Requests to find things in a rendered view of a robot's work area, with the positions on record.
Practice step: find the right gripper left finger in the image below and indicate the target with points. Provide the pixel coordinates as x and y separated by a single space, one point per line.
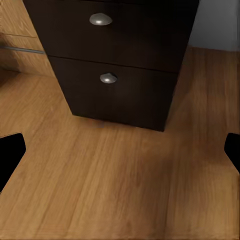
12 149

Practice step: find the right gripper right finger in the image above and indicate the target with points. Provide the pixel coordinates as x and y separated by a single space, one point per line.
232 149

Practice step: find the cabinet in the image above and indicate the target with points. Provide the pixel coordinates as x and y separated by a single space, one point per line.
116 60
20 46

